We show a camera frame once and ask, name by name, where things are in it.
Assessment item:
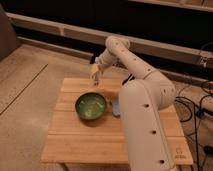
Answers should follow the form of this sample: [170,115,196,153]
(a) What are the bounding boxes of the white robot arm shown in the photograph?
[91,36,178,171]

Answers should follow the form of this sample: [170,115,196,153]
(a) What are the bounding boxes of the green ceramic bowl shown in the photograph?
[75,92,107,120]

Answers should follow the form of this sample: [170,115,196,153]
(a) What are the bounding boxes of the blue sponge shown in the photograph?
[112,99,120,117]

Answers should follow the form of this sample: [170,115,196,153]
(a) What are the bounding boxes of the wooden table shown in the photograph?
[41,77,194,171]

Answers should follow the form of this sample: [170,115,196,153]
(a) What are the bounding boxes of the black floor cables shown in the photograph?
[174,79,213,171]

